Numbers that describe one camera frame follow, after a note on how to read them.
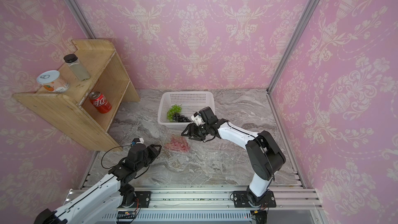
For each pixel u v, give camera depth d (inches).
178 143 34.4
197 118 32.7
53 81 22.7
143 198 29.6
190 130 29.9
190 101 47.5
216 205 28.8
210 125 27.5
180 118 39.3
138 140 31.2
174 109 41.6
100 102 29.5
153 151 29.4
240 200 29.0
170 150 33.7
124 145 36.9
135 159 25.1
